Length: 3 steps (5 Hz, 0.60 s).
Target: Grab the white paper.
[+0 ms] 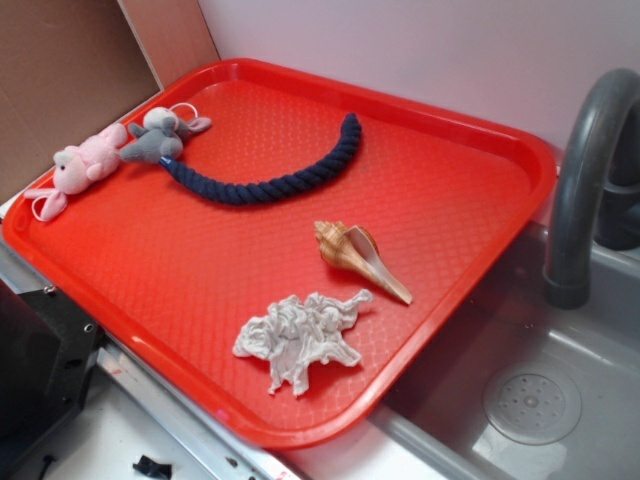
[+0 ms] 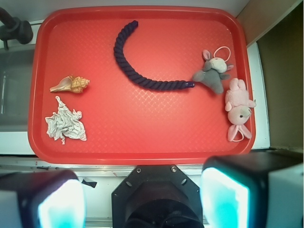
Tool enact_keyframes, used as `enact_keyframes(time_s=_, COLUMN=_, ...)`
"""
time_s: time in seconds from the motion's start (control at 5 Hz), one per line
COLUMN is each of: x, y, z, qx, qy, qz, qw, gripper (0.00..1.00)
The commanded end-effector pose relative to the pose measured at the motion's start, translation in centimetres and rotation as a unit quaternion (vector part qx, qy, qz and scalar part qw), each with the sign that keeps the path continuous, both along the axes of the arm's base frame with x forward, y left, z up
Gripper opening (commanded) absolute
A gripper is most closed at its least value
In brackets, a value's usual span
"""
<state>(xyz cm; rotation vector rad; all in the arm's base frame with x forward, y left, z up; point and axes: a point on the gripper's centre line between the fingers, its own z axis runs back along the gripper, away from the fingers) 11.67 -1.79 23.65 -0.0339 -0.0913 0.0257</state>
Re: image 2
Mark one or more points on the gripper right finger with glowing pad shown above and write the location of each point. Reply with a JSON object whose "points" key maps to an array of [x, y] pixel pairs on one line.
{"points": [[255, 190]]}

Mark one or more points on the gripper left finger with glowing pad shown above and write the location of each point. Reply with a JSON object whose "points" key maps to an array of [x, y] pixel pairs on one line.
{"points": [[43, 199]]}

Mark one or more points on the crumpled white paper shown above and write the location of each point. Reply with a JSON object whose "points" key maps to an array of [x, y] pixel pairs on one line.
{"points": [[65, 123]]}

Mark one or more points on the orange conch seashell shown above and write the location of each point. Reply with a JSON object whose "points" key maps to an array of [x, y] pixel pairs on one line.
{"points": [[71, 84]]}

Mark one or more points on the red plastic tray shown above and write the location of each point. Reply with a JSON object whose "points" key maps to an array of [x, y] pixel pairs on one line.
{"points": [[124, 123]]}

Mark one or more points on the stainless steel sink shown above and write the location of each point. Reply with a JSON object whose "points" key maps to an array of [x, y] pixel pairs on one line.
{"points": [[15, 80]]}

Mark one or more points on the brown cardboard box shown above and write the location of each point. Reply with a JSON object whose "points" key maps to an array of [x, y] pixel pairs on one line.
{"points": [[281, 52]]}

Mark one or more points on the pink plush bunny keychain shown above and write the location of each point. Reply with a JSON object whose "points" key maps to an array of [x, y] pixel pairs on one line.
{"points": [[239, 107]]}

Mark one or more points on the grey plush bunny keychain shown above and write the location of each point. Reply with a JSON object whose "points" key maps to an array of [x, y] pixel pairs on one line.
{"points": [[214, 70]]}

